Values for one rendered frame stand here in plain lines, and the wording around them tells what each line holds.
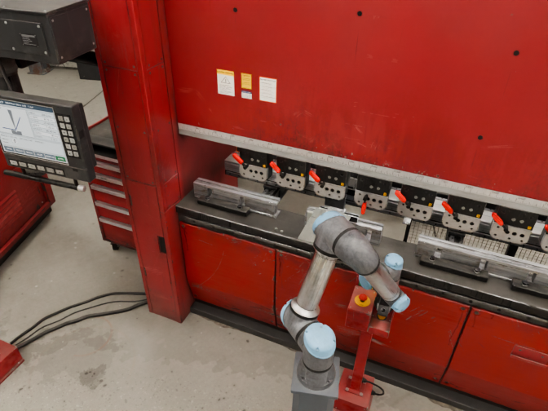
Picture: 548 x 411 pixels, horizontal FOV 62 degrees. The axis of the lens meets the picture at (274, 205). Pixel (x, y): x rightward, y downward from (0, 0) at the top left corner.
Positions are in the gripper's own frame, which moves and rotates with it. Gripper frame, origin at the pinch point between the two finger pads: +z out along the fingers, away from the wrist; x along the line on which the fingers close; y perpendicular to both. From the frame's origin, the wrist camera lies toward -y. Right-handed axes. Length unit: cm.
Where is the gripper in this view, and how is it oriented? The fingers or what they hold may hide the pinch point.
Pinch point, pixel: (382, 314)
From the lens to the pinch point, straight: 220.8
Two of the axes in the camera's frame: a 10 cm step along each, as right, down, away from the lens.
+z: 0.2, 7.6, 6.5
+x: -9.3, -2.2, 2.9
